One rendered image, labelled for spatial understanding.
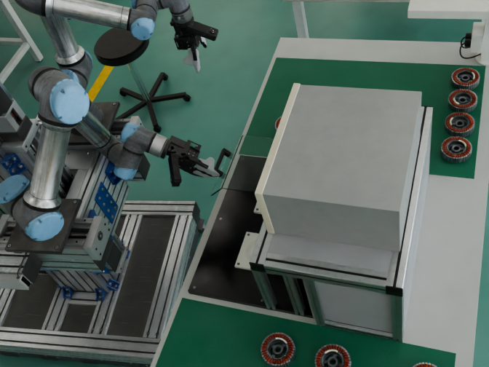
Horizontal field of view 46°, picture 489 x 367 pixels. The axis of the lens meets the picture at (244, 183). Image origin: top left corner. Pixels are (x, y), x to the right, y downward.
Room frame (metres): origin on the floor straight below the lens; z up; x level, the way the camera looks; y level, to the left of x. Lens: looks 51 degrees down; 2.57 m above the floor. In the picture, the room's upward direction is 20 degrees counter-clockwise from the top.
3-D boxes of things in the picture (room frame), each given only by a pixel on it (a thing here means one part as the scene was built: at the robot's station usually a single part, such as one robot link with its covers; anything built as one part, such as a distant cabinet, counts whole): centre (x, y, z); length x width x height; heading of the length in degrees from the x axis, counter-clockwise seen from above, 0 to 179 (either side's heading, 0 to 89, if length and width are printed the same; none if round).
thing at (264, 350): (0.77, 0.08, 0.77); 0.11 x 0.11 x 0.04
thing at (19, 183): (1.39, 0.73, 1.20); 0.13 x 0.12 x 0.14; 28
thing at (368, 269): (1.07, -0.30, 1.09); 0.68 x 0.44 x 0.05; 147
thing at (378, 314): (0.76, -0.19, 0.91); 0.28 x 0.03 x 0.32; 57
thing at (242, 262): (1.14, 0.03, 0.78); 0.15 x 0.15 x 0.01; 57
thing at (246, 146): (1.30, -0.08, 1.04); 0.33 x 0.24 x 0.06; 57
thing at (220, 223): (1.24, -0.05, 0.76); 0.64 x 0.47 x 0.02; 147
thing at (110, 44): (3.05, 0.41, 0.28); 0.54 x 0.49 x 0.56; 57
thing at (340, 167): (1.06, -0.30, 1.22); 0.44 x 0.39 x 0.20; 147
